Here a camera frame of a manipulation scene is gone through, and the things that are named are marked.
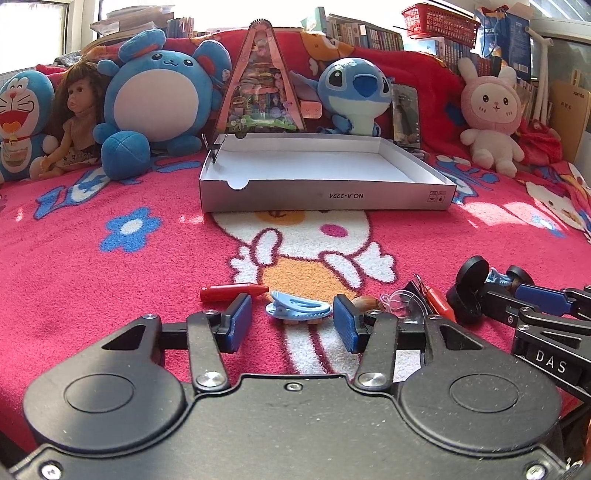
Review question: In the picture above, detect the brown nut shell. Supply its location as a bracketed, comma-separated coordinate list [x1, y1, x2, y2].
[352, 295, 385, 312]

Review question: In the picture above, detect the red plastic crayon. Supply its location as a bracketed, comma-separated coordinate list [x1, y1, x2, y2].
[199, 283, 270, 303]

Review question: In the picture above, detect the red small clip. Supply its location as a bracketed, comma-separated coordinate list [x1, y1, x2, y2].
[415, 274, 456, 322]

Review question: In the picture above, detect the blue hair clip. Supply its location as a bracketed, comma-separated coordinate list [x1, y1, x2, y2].
[266, 291, 332, 323]

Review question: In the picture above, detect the black round lens cap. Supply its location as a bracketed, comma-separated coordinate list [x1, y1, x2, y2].
[446, 255, 490, 326]

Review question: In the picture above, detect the pink cartoon blanket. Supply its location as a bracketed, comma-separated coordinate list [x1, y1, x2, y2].
[0, 27, 591, 455]

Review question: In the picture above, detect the white cardboard box tray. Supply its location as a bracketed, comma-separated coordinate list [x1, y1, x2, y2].
[199, 132, 456, 213]

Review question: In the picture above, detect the black binder clip on box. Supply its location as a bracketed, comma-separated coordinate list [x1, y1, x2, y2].
[201, 133, 228, 164]

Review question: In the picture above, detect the pink bunny plush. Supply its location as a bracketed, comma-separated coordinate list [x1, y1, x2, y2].
[458, 58, 525, 178]

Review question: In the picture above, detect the pink triangular diorama house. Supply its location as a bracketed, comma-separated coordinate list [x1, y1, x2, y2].
[216, 19, 304, 137]

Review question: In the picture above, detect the round blue mouse plush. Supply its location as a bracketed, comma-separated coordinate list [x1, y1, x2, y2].
[93, 29, 231, 181]

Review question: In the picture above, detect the blue Stitch plush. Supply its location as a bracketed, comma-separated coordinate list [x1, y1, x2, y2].
[288, 57, 393, 137]

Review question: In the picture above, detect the brown haired doll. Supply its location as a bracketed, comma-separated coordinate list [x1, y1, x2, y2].
[40, 60, 107, 179]

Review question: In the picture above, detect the Doraemon plush toy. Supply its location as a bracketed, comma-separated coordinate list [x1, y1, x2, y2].
[0, 70, 59, 183]

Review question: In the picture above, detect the red plastic basket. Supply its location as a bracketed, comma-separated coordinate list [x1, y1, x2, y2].
[402, 3, 480, 48]

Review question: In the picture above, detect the row of books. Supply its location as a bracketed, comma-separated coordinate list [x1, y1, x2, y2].
[327, 14, 404, 51]

